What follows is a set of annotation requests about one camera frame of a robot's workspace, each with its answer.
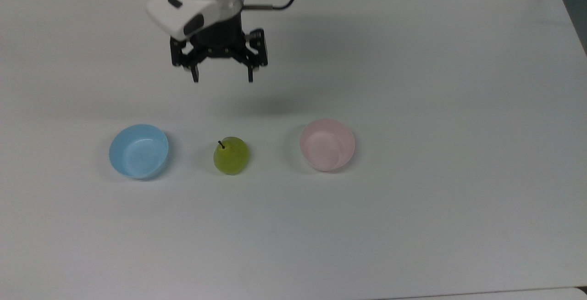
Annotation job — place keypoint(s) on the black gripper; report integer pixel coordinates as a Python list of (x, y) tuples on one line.
[(220, 34)]

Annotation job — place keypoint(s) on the green pear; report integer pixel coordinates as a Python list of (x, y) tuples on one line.
[(231, 157)]

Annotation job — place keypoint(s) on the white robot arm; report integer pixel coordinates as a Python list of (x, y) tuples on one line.
[(197, 2)]

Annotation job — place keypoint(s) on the light blue plastic bowl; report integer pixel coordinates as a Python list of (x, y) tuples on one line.
[(138, 152)]

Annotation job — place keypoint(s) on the pink plastic bowl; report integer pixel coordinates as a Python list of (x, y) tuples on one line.
[(326, 145)]

